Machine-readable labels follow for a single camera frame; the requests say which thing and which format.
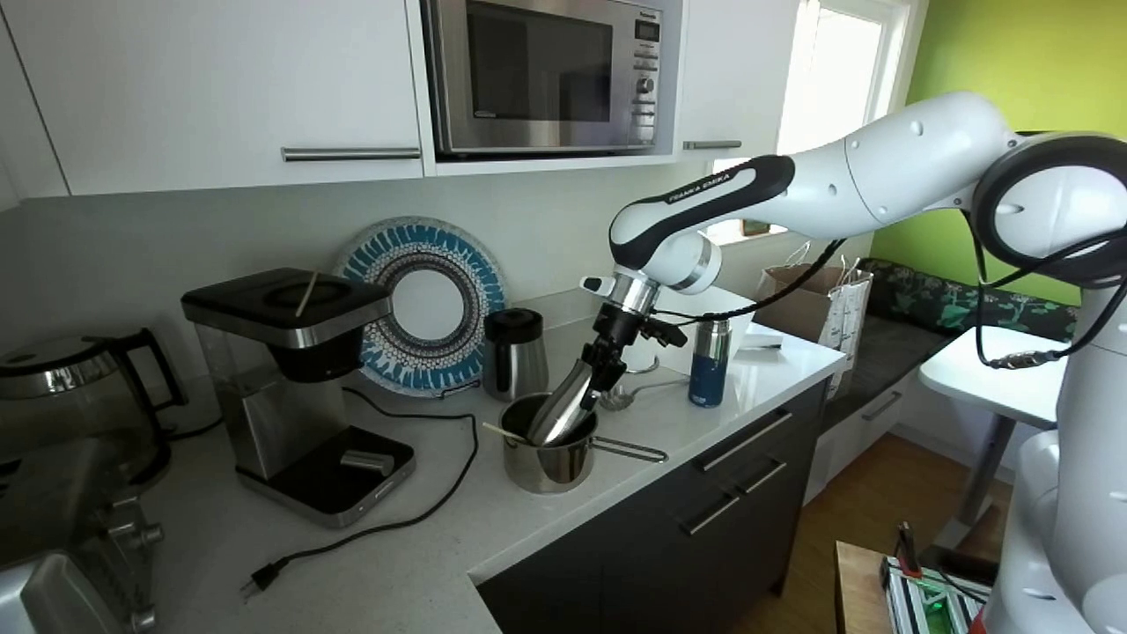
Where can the green and white box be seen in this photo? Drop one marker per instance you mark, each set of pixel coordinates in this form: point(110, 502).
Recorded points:
point(936, 600)

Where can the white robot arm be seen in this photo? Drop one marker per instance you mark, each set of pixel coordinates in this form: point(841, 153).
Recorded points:
point(891, 163)

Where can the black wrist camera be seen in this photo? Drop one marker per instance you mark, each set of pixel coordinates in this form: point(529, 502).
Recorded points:
point(667, 334)

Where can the blue patterned round plate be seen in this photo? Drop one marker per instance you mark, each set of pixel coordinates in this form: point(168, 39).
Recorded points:
point(428, 250)

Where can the thin wooden stick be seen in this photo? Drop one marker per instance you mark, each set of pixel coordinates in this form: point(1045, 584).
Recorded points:
point(504, 431)

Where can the black silver coffee maker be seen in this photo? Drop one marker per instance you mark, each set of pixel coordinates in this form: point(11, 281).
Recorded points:
point(292, 389)

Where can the silver canister with black lid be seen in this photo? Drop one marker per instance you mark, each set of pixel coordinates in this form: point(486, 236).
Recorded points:
point(514, 352)

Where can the wooden bench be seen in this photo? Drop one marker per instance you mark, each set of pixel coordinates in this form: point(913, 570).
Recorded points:
point(862, 593)

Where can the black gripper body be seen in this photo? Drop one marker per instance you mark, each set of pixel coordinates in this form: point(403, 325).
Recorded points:
point(617, 335)

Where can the white side table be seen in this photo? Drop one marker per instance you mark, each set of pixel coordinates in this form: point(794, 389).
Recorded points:
point(999, 376)

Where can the dark lower kitchen cabinet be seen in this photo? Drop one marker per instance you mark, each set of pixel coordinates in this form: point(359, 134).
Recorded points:
point(671, 551)

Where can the brown cardboard box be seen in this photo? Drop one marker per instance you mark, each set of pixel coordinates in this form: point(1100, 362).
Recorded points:
point(811, 308)

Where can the stainless steel microwave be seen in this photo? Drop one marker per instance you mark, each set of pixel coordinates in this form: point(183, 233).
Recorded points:
point(547, 76)

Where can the white drawer unit dark top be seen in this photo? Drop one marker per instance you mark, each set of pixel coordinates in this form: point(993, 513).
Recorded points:
point(866, 440)

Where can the large white upper cabinet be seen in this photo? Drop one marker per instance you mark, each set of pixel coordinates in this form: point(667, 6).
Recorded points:
point(224, 81)

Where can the green patterned dark cushion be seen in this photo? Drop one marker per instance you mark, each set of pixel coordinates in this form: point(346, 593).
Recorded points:
point(974, 303)

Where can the silver metal appliance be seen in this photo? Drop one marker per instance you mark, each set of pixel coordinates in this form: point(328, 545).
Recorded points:
point(63, 541)

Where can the narrow white upper cabinet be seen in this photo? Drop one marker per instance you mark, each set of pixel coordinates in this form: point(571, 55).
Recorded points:
point(735, 73)

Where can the blue bottle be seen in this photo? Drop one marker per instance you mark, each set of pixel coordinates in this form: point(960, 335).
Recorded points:
point(709, 372)

